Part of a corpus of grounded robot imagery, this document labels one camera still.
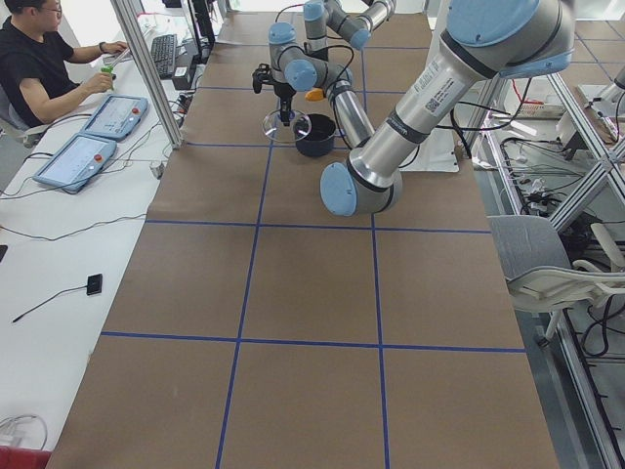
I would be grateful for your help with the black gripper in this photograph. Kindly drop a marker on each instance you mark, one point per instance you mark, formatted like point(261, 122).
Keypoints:
point(283, 93)

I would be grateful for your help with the glass lid blue knob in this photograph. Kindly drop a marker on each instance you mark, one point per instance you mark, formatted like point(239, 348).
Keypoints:
point(294, 127)

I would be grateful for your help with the yellow toy corn cob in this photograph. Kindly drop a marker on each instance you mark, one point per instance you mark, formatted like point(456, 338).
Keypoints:
point(315, 95)

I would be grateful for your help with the dark blue saucepan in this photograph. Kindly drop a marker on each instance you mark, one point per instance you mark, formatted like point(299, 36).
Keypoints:
point(321, 138)

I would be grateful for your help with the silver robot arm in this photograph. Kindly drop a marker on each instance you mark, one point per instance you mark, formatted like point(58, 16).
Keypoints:
point(321, 16)
point(481, 40)

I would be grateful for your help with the black monitor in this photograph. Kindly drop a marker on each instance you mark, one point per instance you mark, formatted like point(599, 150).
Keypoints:
point(202, 28)

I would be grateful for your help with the black keyboard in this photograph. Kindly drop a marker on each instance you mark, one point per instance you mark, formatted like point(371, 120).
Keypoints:
point(163, 50)

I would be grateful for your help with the upper blue teach pendant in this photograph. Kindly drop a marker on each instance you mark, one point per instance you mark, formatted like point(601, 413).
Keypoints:
point(116, 117)

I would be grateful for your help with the blue teach pendant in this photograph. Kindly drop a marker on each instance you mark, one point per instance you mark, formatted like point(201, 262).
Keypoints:
point(80, 159)
point(116, 117)

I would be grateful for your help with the green bottle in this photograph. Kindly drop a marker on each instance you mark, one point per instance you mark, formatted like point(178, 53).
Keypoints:
point(109, 70)

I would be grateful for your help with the brown paper table mat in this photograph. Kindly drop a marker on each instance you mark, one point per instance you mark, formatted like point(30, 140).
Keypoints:
point(253, 329)

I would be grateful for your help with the lower blue teach pendant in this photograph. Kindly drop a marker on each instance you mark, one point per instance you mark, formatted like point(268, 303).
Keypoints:
point(80, 159)

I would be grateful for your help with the person in black shirt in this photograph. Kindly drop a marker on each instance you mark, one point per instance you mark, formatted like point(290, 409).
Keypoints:
point(33, 59)

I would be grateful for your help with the small black puck device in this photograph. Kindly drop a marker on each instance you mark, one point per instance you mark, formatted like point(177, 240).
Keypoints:
point(94, 284)

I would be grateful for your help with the grey white office chair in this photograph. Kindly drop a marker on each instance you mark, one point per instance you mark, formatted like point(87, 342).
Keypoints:
point(539, 275)

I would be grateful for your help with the aluminium frame post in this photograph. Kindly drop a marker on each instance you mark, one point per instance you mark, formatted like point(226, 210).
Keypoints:
point(127, 20)

